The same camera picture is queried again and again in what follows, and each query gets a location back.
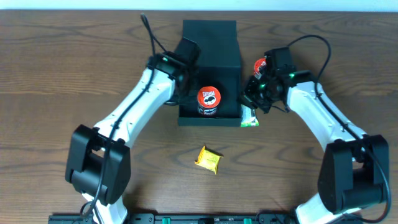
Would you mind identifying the dark red Pringles can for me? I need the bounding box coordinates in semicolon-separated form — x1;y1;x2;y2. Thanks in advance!
197;86;221;116

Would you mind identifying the bright red Pringles can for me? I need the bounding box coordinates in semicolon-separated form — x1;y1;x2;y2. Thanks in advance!
253;58;267;79

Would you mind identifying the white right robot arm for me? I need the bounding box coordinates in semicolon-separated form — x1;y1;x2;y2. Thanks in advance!
241;71;392;223

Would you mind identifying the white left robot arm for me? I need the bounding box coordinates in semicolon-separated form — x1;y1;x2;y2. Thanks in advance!
65;52;198;223

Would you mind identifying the green white snack packet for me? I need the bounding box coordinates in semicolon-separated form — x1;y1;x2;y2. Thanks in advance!
241;105;259;128

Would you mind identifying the black open gift box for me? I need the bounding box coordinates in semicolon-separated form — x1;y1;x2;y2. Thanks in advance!
178;20;242;127

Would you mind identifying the small yellow snack packet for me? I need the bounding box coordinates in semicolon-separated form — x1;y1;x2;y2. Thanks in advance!
195;146;223;174

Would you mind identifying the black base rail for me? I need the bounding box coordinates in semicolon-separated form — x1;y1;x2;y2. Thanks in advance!
47;207;300;224

